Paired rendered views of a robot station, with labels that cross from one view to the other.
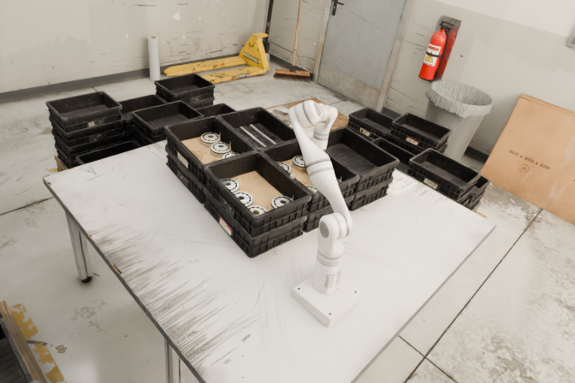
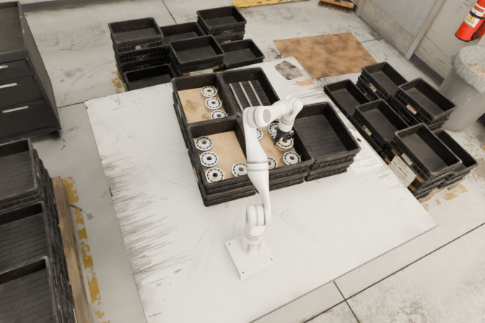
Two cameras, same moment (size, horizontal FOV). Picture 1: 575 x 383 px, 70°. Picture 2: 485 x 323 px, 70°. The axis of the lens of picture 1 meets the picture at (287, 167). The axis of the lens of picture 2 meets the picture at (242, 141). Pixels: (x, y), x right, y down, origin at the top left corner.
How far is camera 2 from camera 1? 0.62 m
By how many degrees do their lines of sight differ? 21
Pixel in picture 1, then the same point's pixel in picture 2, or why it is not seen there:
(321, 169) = (255, 169)
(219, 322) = (164, 253)
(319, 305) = (238, 262)
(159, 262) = (140, 192)
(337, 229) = (255, 220)
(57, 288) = (97, 171)
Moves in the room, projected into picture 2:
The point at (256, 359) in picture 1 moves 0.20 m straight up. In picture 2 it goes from (178, 289) to (177, 274)
